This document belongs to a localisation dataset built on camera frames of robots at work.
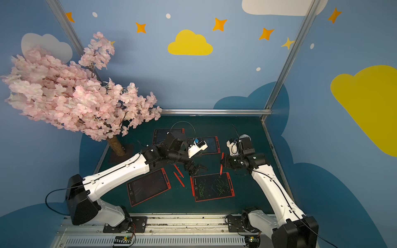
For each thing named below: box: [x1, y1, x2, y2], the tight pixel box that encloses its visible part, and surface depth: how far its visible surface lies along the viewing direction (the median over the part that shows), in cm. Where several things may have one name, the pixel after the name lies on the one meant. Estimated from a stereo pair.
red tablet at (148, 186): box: [126, 167, 172, 208], surface depth 86 cm
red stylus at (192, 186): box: [190, 175, 196, 197], surface depth 89 cm
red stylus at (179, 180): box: [173, 171, 186, 188], surface depth 91 cm
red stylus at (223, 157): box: [220, 152, 225, 176], surface depth 80 cm
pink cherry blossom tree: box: [2, 31, 162, 157], surface depth 61 cm
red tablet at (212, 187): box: [192, 172, 236, 203], surface depth 88 cm
